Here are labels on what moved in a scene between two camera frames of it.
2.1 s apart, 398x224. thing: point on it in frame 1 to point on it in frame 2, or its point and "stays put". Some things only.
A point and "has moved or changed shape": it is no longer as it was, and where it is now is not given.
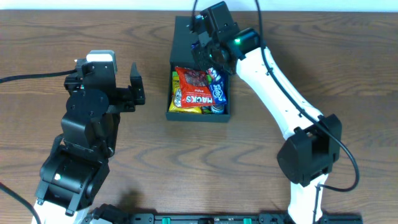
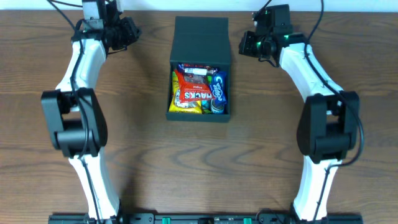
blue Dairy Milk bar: (195, 46) to (197, 69)
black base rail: (209, 218) stays put
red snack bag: (195, 88) has moved or changed shape
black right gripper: (201, 58) to (247, 43)
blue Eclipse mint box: (217, 86) stays put
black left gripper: (125, 94) to (130, 32)
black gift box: (182, 56) stays put
